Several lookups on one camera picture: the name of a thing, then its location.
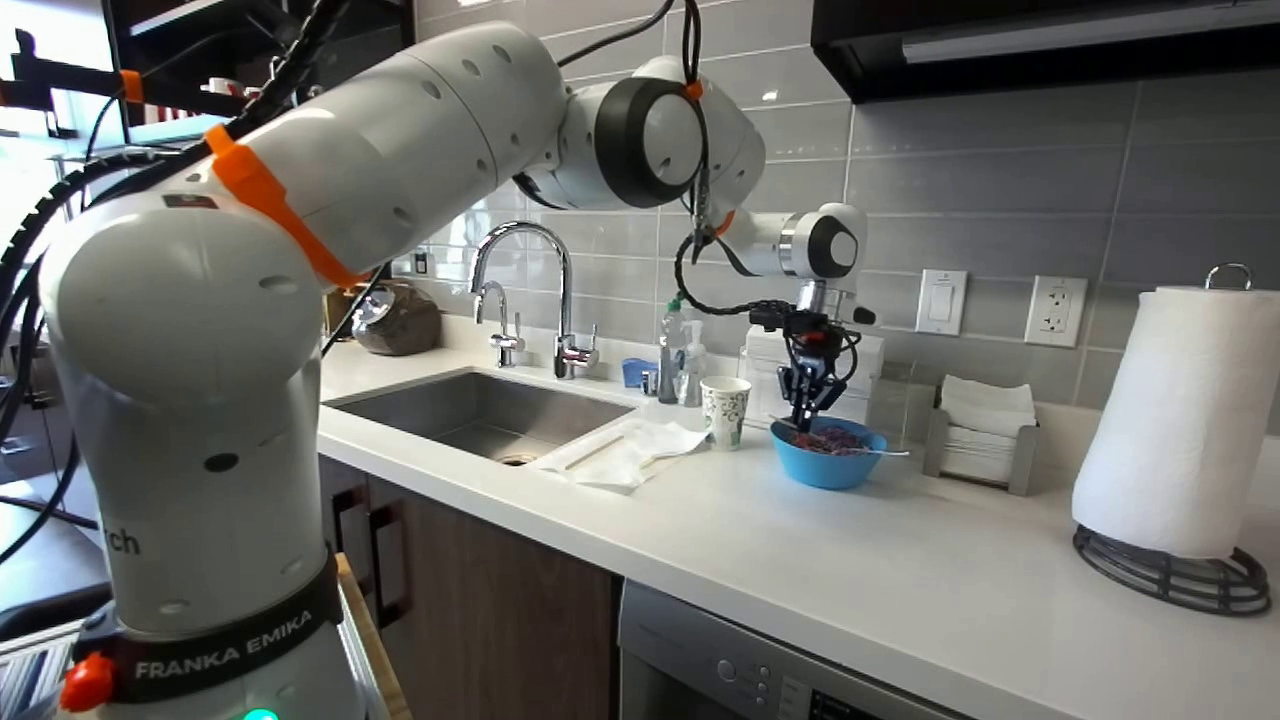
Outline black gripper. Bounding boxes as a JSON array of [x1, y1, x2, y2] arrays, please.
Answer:
[[782, 314, 861, 423]]

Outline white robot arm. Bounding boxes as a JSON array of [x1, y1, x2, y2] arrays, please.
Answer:
[[40, 21, 865, 720]]

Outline blue bowl with beads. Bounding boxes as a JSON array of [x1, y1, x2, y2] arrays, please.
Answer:
[[772, 416, 888, 493]]

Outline white napkin box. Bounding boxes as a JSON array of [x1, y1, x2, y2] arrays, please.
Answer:
[[739, 329, 884, 423]]

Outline green cap soap bottle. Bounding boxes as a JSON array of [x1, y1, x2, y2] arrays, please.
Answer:
[[652, 293, 690, 406]]

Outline metal napkin holder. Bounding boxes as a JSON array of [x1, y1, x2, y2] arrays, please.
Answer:
[[925, 376, 1042, 498]]

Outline white cloth towel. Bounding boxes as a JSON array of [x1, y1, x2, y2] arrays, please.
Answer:
[[536, 406, 708, 493]]

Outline white power outlet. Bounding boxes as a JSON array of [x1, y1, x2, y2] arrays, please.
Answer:
[[1025, 277, 1088, 347]]

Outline chrome kitchen faucet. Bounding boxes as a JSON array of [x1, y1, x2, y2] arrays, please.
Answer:
[[463, 217, 600, 385]]

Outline black range hood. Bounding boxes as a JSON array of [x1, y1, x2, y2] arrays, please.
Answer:
[[811, 0, 1280, 106]]

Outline stainless steel sink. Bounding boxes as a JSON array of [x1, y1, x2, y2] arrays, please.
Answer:
[[324, 373, 627, 470]]

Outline stainless dishwasher front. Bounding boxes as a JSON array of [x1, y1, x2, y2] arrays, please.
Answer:
[[615, 579, 970, 720]]

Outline white paper towel roll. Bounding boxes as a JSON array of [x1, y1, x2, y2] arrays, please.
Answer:
[[1074, 289, 1280, 562]]

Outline dark basket with foil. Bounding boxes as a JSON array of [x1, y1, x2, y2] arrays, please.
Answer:
[[324, 282, 445, 355]]

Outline wooden cabinet door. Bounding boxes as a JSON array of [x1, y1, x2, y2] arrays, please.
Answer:
[[319, 462, 622, 720]]

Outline black paper towel stand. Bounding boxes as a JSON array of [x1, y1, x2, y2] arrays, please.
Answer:
[[1074, 527, 1271, 617]]

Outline white light switch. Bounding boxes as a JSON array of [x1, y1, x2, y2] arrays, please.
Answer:
[[915, 269, 970, 336]]

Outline orange cable strap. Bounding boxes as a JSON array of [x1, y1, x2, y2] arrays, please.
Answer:
[[206, 126, 368, 293]]

